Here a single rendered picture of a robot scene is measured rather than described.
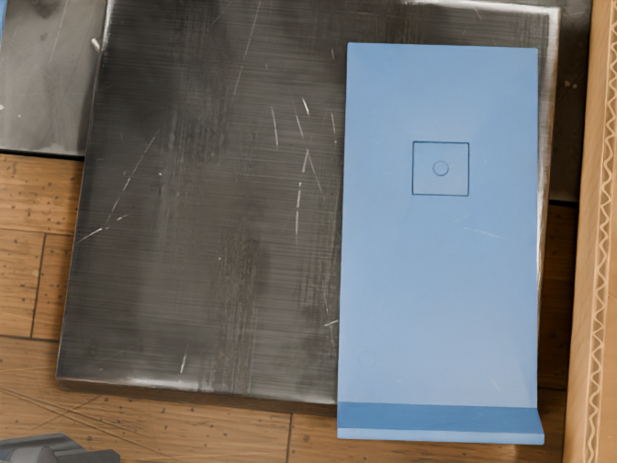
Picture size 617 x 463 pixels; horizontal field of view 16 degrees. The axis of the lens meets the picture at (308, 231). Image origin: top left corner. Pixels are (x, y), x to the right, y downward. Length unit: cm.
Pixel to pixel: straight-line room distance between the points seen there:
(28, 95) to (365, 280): 15
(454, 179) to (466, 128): 2
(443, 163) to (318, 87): 6
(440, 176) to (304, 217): 5
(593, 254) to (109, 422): 19
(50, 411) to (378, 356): 12
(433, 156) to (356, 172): 3
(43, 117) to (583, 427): 24
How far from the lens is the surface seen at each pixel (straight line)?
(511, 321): 78
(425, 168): 80
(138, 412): 80
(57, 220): 82
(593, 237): 76
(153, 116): 81
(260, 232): 79
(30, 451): 52
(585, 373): 74
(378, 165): 80
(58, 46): 84
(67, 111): 83
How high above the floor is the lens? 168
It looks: 73 degrees down
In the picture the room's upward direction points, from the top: straight up
